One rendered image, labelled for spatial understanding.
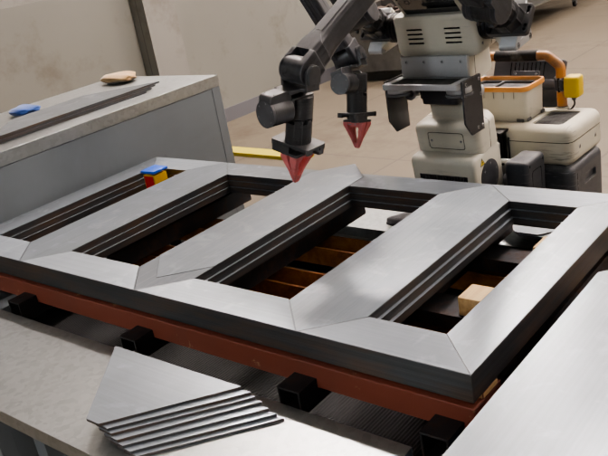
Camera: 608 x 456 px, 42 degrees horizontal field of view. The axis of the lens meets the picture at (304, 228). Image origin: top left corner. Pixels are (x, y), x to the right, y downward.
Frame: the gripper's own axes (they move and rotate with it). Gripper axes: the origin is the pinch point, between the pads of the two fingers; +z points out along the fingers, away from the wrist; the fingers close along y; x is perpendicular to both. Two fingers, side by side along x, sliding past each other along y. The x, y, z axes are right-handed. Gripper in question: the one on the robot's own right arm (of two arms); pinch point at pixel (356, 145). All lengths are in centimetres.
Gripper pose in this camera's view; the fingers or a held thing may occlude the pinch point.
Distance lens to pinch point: 221.5
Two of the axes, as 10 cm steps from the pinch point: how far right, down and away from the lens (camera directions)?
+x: -7.7, -1.2, 6.3
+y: 6.4, -1.7, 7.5
